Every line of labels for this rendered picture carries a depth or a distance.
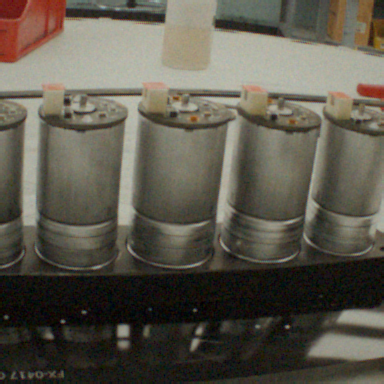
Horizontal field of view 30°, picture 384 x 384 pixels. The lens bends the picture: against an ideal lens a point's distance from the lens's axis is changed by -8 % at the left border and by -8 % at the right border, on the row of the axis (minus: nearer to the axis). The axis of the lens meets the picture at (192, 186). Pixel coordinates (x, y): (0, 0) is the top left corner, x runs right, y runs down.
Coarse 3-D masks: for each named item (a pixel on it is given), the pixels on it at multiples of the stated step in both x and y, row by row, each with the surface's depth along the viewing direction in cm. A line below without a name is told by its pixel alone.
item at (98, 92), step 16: (0, 96) 20; (16, 96) 20; (32, 96) 20; (96, 96) 21; (112, 96) 21; (128, 96) 21; (192, 96) 22; (208, 96) 22; (224, 96) 22; (240, 96) 22; (272, 96) 23; (288, 96) 23; (304, 96) 23; (320, 96) 23
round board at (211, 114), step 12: (168, 96) 21; (180, 96) 21; (168, 108) 20; (204, 108) 20; (216, 108) 20; (156, 120) 19; (168, 120) 19; (180, 120) 19; (204, 120) 19; (216, 120) 20; (228, 120) 20
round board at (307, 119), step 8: (272, 104) 22; (288, 104) 22; (296, 104) 22; (240, 112) 21; (272, 112) 20; (296, 112) 21; (304, 112) 21; (312, 112) 21; (256, 120) 20; (264, 120) 20; (272, 120) 20; (280, 120) 20; (288, 120) 20; (296, 120) 20; (304, 120) 21; (312, 120) 21; (320, 120) 21; (280, 128) 20; (288, 128) 20; (296, 128) 20; (304, 128) 20; (312, 128) 20
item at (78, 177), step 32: (64, 128) 18; (96, 128) 19; (64, 160) 19; (96, 160) 19; (64, 192) 19; (96, 192) 19; (64, 224) 19; (96, 224) 20; (64, 256) 20; (96, 256) 20
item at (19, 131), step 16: (16, 128) 18; (0, 144) 18; (16, 144) 18; (0, 160) 18; (16, 160) 19; (0, 176) 18; (16, 176) 19; (0, 192) 19; (16, 192) 19; (0, 208) 19; (16, 208) 19; (0, 224) 19; (16, 224) 19; (0, 240) 19; (16, 240) 20; (0, 256) 19; (16, 256) 20
